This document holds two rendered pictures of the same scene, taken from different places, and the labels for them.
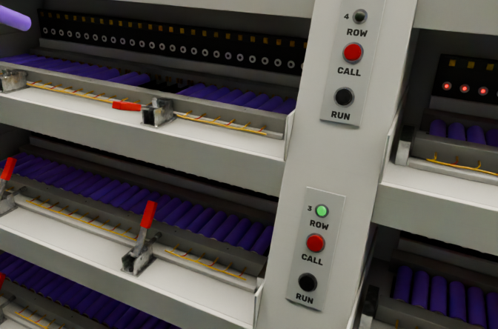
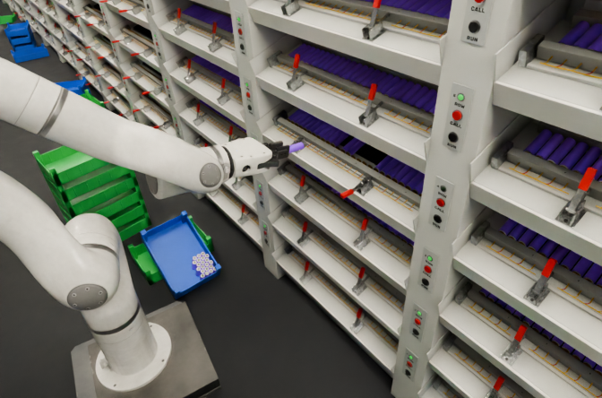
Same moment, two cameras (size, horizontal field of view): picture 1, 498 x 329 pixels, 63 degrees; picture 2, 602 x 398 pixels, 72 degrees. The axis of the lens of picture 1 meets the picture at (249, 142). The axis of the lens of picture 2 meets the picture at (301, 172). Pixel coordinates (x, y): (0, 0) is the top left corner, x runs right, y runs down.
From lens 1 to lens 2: 0.68 m
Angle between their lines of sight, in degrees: 40
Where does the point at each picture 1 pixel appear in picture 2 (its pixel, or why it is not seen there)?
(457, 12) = (486, 201)
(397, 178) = (464, 255)
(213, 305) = (391, 272)
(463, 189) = (493, 268)
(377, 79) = (451, 217)
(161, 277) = (371, 253)
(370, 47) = (447, 203)
